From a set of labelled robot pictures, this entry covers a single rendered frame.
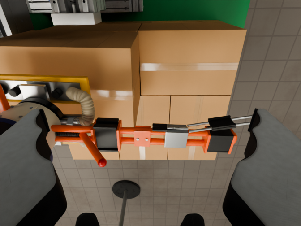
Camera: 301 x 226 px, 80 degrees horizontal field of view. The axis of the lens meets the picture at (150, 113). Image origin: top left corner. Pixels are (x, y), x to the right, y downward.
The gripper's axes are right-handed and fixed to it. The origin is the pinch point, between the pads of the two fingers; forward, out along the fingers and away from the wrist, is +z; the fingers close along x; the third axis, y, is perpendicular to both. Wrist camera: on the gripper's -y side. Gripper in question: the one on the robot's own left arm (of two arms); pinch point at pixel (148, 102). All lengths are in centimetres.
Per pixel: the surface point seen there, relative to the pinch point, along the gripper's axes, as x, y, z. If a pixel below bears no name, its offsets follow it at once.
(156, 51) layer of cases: 2, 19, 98
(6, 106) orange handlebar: -42, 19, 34
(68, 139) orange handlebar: -27, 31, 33
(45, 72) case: -43, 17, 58
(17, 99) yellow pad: -48, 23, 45
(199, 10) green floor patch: 36, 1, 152
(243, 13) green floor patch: 71, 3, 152
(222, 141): 21.0, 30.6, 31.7
